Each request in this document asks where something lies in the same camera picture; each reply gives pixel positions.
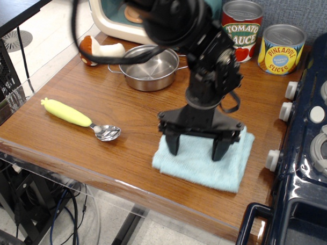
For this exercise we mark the white stove knob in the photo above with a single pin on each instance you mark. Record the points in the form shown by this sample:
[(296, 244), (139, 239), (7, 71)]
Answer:
[(291, 90), (272, 160), (285, 111)]

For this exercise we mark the white stove knob front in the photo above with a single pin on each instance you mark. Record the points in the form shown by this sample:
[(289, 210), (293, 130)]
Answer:
[(272, 160)]

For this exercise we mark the pineapple slices can yellow label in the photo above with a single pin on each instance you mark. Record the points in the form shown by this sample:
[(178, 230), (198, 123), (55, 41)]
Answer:
[(281, 48)]

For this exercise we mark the light blue towel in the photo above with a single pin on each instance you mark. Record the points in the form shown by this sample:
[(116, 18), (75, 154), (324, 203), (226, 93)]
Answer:
[(193, 162)]

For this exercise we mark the black desk at left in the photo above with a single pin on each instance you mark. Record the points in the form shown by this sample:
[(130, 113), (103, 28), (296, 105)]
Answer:
[(12, 14)]

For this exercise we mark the plush mushroom toy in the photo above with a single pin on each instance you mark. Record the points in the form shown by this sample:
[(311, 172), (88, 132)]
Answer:
[(91, 46)]

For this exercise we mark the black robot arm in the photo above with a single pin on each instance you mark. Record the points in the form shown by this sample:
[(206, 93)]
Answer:
[(188, 26)]

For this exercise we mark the spoon with yellow-green handle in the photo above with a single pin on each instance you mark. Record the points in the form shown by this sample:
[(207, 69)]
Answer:
[(104, 133)]

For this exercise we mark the white stove knob middle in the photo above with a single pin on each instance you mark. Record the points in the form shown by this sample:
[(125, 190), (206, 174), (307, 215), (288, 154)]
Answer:
[(285, 111)]

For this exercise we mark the small stainless steel pot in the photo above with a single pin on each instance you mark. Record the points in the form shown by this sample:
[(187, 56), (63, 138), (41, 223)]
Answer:
[(156, 74)]

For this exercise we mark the tomato sauce can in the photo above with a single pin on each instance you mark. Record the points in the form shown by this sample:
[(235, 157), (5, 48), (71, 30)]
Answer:
[(241, 20)]

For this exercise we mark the toy microwave oven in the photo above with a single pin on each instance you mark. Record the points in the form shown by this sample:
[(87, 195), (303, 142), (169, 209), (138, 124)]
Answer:
[(117, 20)]

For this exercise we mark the white stove knob rear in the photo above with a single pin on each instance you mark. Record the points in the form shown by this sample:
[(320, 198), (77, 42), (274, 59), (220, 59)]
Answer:
[(291, 90)]

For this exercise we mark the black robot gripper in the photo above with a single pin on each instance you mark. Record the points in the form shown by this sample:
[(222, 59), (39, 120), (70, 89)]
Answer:
[(209, 83)]

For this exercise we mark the dark blue toy stove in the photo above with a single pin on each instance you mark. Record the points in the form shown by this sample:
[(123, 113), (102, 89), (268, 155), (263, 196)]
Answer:
[(298, 214)]

